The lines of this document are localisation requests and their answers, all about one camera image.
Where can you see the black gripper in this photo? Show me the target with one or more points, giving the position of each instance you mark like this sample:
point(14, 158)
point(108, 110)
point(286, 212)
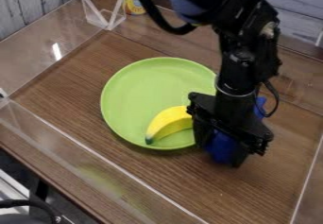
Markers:
point(200, 111)

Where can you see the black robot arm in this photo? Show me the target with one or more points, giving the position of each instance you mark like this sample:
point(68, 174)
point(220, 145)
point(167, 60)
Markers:
point(247, 25)

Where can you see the green round plate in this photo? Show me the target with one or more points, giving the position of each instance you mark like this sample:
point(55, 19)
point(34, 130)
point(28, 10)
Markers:
point(147, 87)

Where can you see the yellow toy banana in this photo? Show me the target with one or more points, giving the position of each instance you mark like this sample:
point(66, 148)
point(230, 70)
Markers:
point(168, 122)

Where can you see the yellow labelled tin can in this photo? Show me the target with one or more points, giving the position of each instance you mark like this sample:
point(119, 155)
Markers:
point(134, 7)

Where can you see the clear acrylic front wall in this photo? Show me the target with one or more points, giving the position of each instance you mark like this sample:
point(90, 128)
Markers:
point(106, 190)

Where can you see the clear acrylic corner bracket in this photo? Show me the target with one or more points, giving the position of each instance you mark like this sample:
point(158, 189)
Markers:
point(104, 18)

